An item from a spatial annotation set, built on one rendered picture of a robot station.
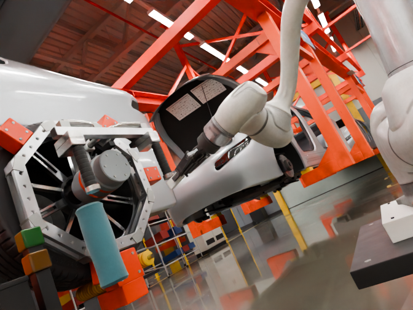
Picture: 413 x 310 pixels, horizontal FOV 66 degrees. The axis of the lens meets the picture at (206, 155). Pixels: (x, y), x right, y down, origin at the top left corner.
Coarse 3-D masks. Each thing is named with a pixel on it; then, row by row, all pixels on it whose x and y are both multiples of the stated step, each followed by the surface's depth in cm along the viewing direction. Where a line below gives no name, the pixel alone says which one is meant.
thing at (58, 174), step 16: (48, 144) 128; (32, 160) 120; (48, 160) 143; (64, 160) 147; (64, 176) 125; (48, 192) 119; (64, 192) 126; (112, 192) 152; (128, 192) 145; (48, 208) 114; (64, 208) 122; (112, 208) 151; (128, 208) 143; (112, 224) 132; (128, 224) 135
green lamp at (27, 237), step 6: (30, 228) 65; (36, 228) 66; (18, 234) 64; (24, 234) 64; (30, 234) 64; (36, 234) 65; (42, 234) 66; (18, 240) 64; (24, 240) 63; (30, 240) 64; (36, 240) 65; (42, 240) 66; (18, 246) 64; (24, 246) 63; (30, 246) 64
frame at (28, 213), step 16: (48, 128) 117; (32, 144) 110; (16, 160) 103; (128, 160) 143; (16, 176) 101; (144, 176) 142; (16, 192) 102; (32, 192) 102; (144, 192) 139; (16, 208) 101; (32, 208) 99; (144, 208) 133; (32, 224) 97; (48, 224) 101; (144, 224) 129; (48, 240) 103; (64, 240) 102; (80, 240) 106; (128, 240) 120; (80, 256) 107
